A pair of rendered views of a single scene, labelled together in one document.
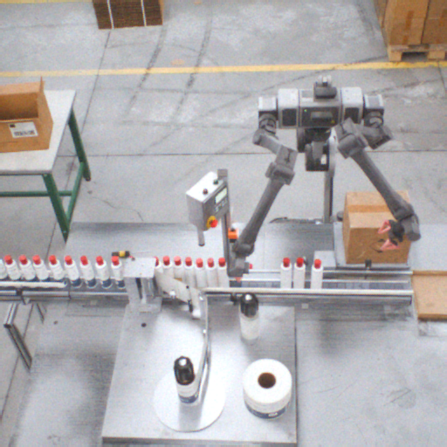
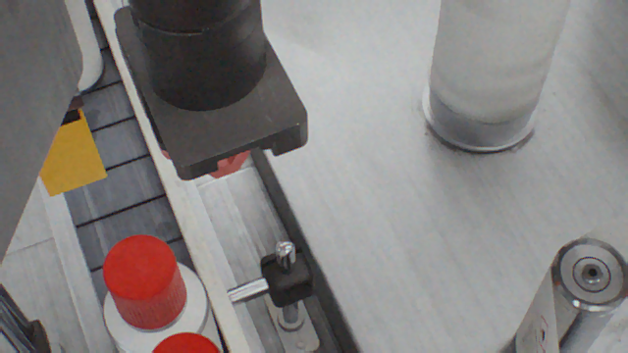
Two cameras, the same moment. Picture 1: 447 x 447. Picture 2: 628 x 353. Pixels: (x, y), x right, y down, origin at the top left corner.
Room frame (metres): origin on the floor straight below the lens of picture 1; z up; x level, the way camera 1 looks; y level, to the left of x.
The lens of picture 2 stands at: (2.01, 0.21, 1.43)
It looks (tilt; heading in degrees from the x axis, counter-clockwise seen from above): 58 degrees down; 241
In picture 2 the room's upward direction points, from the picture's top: 1 degrees counter-clockwise
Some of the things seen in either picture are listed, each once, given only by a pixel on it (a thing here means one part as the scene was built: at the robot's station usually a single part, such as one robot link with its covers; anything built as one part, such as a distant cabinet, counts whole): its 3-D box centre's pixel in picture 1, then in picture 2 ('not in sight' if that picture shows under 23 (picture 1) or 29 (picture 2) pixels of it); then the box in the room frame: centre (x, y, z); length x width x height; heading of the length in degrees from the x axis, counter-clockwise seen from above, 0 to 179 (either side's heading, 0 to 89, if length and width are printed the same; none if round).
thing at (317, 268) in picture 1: (316, 275); not in sight; (1.94, -0.41, 0.98); 0.05 x 0.05 x 0.20
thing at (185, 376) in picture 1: (185, 380); not in sight; (1.41, 0.21, 1.04); 0.09 x 0.09 x 0.29
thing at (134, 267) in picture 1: (139, 267); not in sight; (1.94, 0.39, 1.14); 0.14 x 0.11 x 0.01; 83
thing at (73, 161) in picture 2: not in sight; (63, 152); (2.00, -0.04, 1.09); 0.03 x 0.01 x 0.06; 173
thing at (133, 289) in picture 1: (143, 284); not in sight; (1.95, 0.39, 1.01); 0.14 x 0.13 x 0.26; 83
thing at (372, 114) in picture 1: (374, 121); not in sight; (2.45, -0.74, 1.45); 0.09 x 0.08 x 0.12; 84
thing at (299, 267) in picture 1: (299, 273); not in sight; (1.96, -0.33, 0.98); 0.05 x 0.05 x 0.20
